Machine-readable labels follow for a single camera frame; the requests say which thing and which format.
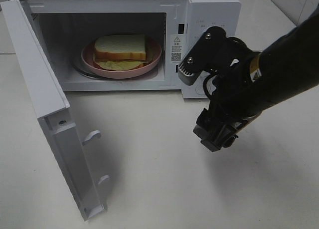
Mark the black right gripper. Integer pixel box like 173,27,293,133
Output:
193,37,264,152

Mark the round white door button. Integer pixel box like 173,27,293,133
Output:
195,84,206,97

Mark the pink round plate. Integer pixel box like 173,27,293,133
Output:
81,37,162,79

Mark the sandwich with lettuce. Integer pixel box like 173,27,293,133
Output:
94,34,147,62

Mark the white microwave door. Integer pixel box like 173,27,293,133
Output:
1,0,105,221

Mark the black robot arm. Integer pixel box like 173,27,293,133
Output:
193,13,319,152

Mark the white warning label sticker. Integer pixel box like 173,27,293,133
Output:
169,34,185,63

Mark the white microwave oven body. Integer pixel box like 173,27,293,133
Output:
7,0,242,100

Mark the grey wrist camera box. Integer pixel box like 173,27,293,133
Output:
178,26,226,86

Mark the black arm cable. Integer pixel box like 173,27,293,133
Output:
202,36,250,100

